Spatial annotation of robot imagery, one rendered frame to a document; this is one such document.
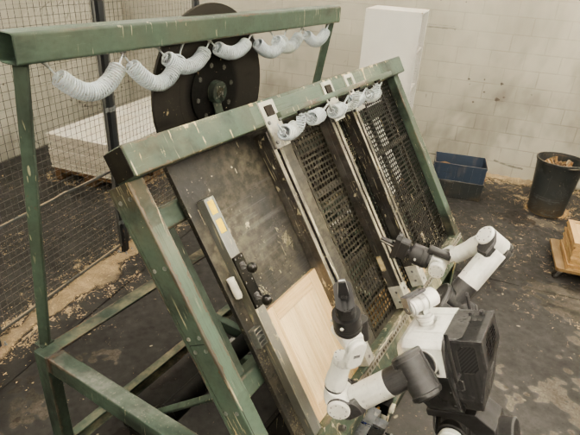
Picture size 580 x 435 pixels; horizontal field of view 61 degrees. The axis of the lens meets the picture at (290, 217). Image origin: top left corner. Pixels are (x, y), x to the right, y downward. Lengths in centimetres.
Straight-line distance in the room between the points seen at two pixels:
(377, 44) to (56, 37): 419
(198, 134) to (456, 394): 121
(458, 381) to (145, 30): 170
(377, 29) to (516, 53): 205
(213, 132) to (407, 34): 403
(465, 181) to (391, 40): 190
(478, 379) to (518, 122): 559
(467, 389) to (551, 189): 459
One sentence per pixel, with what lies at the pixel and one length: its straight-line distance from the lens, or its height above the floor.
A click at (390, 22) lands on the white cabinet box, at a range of 557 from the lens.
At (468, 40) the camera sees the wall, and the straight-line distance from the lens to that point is 692.
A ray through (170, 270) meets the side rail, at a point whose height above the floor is 159.
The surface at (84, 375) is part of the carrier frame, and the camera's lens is 243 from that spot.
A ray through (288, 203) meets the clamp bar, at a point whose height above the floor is 156.
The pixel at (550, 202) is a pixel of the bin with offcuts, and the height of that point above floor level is 20.
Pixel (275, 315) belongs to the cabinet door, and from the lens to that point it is 186.
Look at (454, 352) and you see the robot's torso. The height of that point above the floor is 134.
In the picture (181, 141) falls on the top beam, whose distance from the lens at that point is 162.
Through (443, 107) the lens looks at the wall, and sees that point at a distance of 707.
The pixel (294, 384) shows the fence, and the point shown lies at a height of 108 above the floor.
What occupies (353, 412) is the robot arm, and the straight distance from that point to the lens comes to 175.
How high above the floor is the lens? 243
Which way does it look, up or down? 27 degrees down
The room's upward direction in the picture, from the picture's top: 4 degrees clockwise
